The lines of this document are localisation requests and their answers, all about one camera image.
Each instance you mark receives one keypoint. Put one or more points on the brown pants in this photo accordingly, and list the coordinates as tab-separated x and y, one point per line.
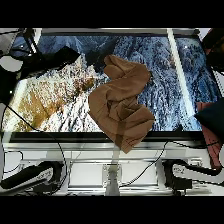
120	100

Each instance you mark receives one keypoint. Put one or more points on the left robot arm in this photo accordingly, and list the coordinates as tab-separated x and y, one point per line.
30	175

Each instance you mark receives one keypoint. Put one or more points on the heap of clothes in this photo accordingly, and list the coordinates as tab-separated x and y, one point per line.
213	43

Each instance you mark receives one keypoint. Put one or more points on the dark blue garment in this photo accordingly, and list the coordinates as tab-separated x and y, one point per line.
213	120

